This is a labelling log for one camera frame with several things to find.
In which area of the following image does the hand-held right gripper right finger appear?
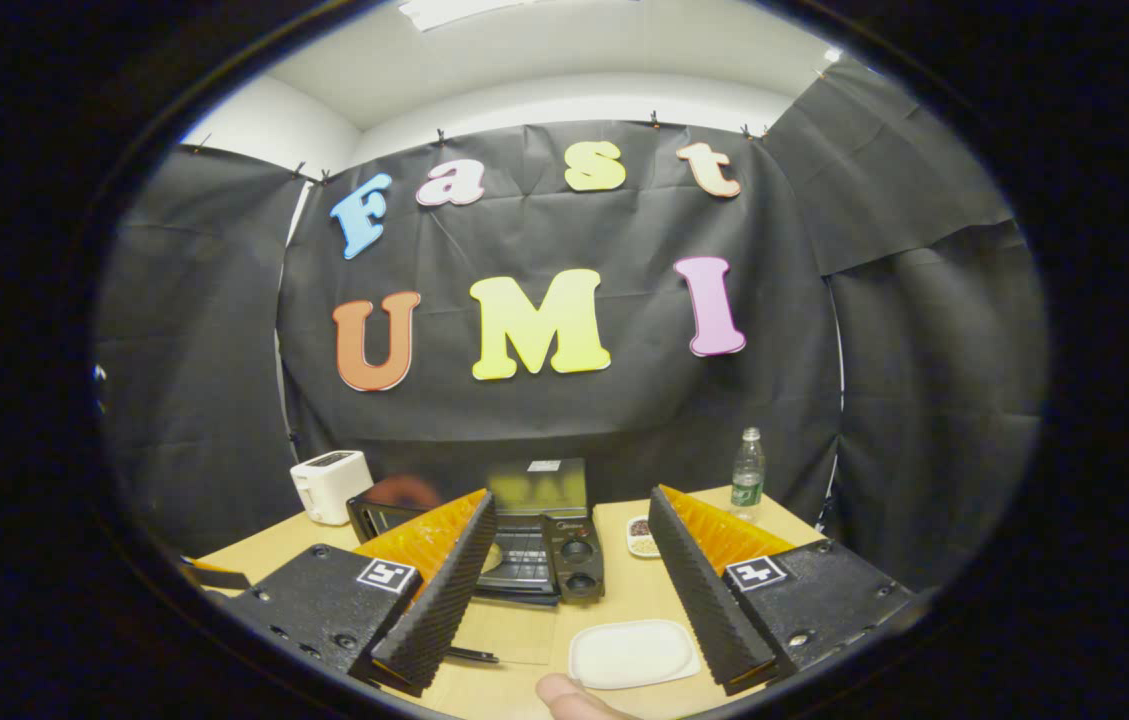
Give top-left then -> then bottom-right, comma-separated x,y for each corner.
647,485 -> 915,696

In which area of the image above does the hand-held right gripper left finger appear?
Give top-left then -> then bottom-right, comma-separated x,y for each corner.
214,488 -> 499,698

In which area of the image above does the black electric oven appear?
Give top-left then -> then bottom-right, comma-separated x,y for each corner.
346,458 -> 607,666

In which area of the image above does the white square plate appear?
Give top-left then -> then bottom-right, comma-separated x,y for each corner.
568,619 -> 702,691

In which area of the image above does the clear plastic water bottle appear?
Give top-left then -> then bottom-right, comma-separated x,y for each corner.
730,427 -> 767,524

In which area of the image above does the white toaster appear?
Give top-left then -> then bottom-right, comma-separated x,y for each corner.
290,450 -> 375,527

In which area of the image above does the black backdrop cloth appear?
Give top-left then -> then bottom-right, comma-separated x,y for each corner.
94,55 -> 1050,591

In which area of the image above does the long ceiling light panel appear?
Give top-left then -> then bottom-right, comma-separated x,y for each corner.
399,0 -> 535,31

